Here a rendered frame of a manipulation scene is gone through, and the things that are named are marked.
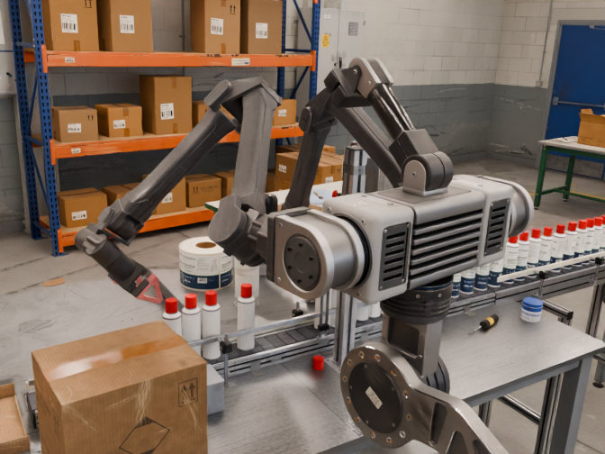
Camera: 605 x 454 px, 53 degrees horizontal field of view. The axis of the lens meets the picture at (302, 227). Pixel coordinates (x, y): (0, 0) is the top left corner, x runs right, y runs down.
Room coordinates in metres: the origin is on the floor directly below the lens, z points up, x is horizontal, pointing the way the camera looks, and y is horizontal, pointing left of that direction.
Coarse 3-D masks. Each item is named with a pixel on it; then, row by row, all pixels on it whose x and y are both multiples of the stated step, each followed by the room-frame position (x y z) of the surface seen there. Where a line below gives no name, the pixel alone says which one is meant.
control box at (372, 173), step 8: (344, 152) 1.80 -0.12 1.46; (344, 160) 1.68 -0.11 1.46; (368, 160) 1.67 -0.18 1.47; (344, 168) 1.68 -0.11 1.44; (368, 168) 1.67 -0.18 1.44; (376, 168) 1.67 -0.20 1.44; (368, 176) 1.67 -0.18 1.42; (376, 176) 1.67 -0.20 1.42; (368, 184) 1.67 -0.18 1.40; (376, 184) 1.67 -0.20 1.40; (368, 192) 1.67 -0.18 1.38
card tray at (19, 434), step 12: (12, 384) 1.42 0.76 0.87; (0, 396) 1.41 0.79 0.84; (12, 396) 1.42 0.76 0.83; (0, 408) 1.36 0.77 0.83; (12, 408) 1.37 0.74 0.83; (0, 420) 1.31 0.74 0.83; (12, 420) 1.32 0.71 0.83; (0, 432) 1.26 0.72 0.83; (12, 432) 1.27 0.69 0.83; (24, 432) 1.27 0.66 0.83; (0, 444) 1.18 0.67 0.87; (12, 444) 1.19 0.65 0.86; (24, 444) 1.20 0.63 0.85
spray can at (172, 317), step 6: (168, 300) 1.53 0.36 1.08; (174, 300) 1.53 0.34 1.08; (168, 306) 1.51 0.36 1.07; (174, 306) 1.52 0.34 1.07; (168, 312) 1.51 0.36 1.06; (174, 312) 1.52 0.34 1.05; (162, 318) 1.52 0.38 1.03; (168, 318) 1.50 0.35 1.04; (174, 318) 1.51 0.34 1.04; (180, 318) 1.53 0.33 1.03; (168, 324) 1.50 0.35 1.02; (174, 324) 1.51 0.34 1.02; (180, 324) 1.52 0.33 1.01; (174, 330) 1.51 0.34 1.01; (180, 330) 1.52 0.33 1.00
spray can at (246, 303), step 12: (240, 288) 1.65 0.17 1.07; (240, 300) 1.64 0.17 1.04; (252, 300) 1.64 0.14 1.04; (240, 312) 1.63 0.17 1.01; (252, 312) 1.64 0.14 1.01; (240, 324) 1.63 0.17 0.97; (252, 324) 1.64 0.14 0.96; (240, 336) 1.63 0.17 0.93; (252, 336) 1.64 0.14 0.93; (240, 348) 1.63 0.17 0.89; (252, 348) 1.64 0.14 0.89
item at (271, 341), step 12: (456, 300) 2.07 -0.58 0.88; (312, 324) 1.82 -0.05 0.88; (360, 324) 1.84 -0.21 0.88; (264, 336) 1.73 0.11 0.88; (276, 336) 1.73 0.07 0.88; (288, 336) 1.74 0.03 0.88; (300, 336) 1.74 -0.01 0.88; (312, 336) 1.74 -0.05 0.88; (264, 348) 1.65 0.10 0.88; (276, 348) 1.66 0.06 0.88; (216, 360) 1.57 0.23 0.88; (36, 408) 1.30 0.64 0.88
